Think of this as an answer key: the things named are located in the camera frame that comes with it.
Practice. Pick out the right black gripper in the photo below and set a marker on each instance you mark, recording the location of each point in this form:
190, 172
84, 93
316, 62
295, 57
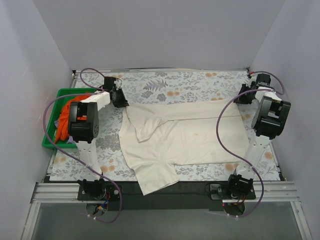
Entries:
244, 95

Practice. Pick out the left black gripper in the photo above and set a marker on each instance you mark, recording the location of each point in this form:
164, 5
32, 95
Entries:
119, 97

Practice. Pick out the cream white t shirt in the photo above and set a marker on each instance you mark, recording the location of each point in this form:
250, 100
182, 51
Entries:
154, 138

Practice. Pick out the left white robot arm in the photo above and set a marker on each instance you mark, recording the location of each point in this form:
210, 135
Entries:
83, 127

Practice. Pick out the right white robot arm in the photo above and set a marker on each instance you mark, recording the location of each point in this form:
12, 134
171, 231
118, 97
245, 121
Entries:
268, 123

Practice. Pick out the floral patterned table mat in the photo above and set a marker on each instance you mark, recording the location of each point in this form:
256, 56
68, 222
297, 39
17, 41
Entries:
162, 87

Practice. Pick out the green plastic tray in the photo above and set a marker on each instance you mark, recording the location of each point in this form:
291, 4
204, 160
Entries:
56, 110

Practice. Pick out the purple t shirt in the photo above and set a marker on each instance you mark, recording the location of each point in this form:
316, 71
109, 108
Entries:
70, 138

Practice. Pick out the orange t shirt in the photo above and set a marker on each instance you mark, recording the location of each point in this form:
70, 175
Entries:
62, 130

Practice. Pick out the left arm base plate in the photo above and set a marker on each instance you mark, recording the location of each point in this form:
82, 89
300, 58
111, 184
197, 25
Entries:
104, 192

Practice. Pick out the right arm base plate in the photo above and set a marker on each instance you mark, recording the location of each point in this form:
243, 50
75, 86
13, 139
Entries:
221, 191

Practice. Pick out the aluminium frame rail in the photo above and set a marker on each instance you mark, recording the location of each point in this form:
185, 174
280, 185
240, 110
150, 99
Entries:
59, 192

